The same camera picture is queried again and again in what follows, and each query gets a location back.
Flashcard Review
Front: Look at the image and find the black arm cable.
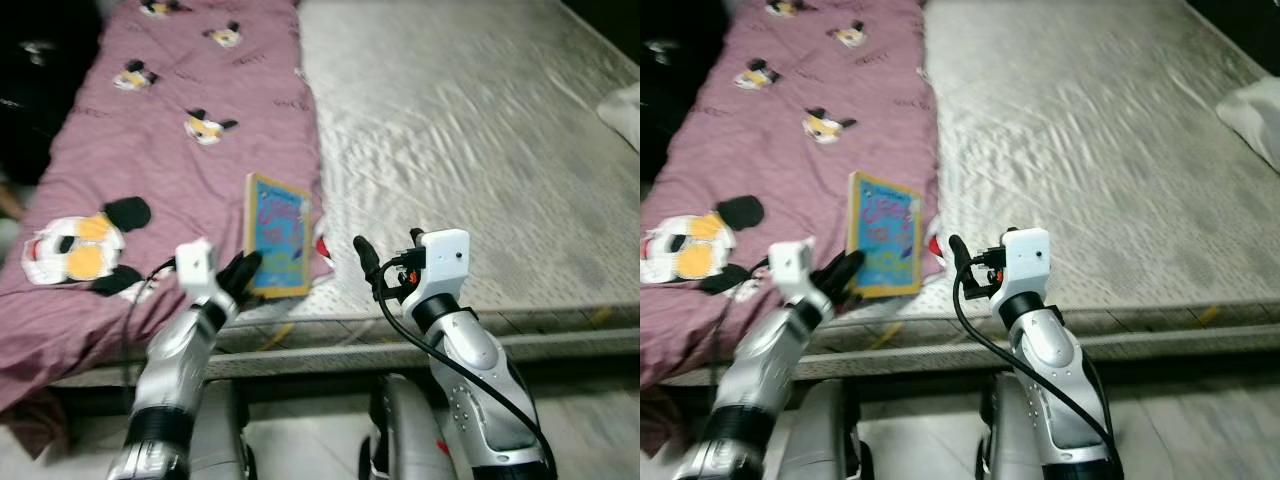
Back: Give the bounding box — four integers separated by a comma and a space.
119, 257, 182, 362
951, 279, 1122, 462
374, 284, 557, 472

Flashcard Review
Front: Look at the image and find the purple cartoon print blanket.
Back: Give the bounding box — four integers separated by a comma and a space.
0, 0, 337, 412
640, 0, 947, 392

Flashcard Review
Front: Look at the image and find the colourful children's book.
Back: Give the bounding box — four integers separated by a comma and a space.
846, 169, 927, 300
242, 171, 314, 300

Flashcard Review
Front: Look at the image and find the black backpack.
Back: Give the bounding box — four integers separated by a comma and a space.
640, 0, 742, 187

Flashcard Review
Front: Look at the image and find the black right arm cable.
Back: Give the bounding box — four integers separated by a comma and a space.
374, 284, 557, 472
951, 279, 1122, 462

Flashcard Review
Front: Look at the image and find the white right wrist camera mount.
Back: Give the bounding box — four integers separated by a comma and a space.
994, 226, 1052, 307
404, 227, 472, 307

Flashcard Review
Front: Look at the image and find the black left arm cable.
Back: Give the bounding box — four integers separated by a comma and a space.
119, 257, 182, 362

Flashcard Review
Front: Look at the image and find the white pillow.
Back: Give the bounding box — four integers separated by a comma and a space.
596, 82, 641, 152
1216, 74, 1280, 172

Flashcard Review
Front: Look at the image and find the grey left robot leg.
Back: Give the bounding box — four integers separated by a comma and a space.
777, 380, 867, 480
189, 380, 259, 480

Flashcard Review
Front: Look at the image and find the grey patterned mattress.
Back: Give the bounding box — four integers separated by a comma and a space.
214, 0, 641, 382
899, 0, 1280, 362

